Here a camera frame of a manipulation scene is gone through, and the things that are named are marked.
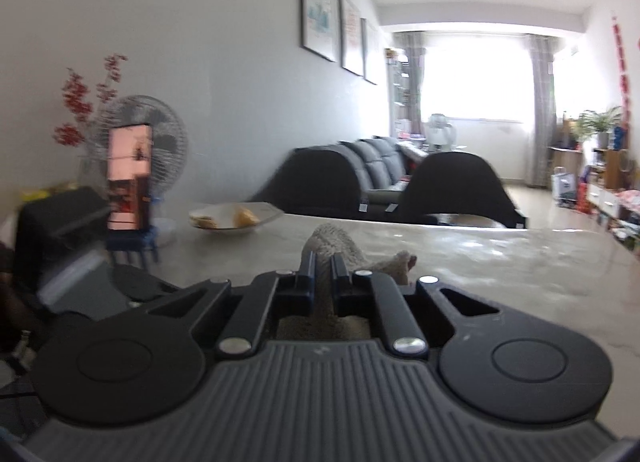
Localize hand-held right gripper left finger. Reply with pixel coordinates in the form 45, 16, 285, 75
142, 252, 319, 361

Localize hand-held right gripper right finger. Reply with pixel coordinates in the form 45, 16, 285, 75
330, 254, 518, 359

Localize beige knitted cloth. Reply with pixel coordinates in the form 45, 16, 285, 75
275, 223, 418, 340

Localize yellow glass jar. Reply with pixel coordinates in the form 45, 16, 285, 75
20, 182, 76, 203

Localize blue mini chair phone stand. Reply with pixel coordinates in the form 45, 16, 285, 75
105, 224, 161, 268

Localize white dish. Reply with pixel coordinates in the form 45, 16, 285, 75
189, 201, 285, 233

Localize smartphone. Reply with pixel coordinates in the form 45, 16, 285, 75
107, 123, 153, 233

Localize dark dining chair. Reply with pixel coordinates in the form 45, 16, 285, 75
255, 147, 363, 220
395, 152, 528, 230

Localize grey sofa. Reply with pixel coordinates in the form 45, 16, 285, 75
295, 136, 431, 208

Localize red berry branches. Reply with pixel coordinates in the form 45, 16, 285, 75
52, 53, 128, 148

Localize white desk fan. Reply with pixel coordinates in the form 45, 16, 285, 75
92, 94, 191, 248

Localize white office chair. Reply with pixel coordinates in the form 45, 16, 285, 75
425, 113, 458, 153

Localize white shelf unit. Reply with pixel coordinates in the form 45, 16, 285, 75
384, 47, 426, 140

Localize grey curtain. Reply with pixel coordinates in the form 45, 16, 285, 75
392, 32, 426, 138
525, 33, 558, 188

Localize framed picture pale print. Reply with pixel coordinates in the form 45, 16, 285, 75
361, 18, 380, 86

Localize white paper shopping bag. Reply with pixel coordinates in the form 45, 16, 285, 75
552, 167, 578, 203

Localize framed picture red print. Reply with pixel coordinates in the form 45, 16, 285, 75
338, 0, 366, 77

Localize wooden desk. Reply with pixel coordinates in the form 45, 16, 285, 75
547, 144, 583, 178

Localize white drawer cabinet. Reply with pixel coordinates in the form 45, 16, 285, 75
585, 182, 640, 248

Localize framed picture blue print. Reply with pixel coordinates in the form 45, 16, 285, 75
299, 0, 338, 63

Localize wooden cabinet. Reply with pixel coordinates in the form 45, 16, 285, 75
595, 148, 636, 190

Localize pink blanket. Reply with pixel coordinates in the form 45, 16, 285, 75
612, 189, 640, 215

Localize potted green plant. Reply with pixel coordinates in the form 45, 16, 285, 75
575, 107, 623, 148

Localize red pepper string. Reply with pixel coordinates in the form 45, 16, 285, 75
611, 14, 632, 113

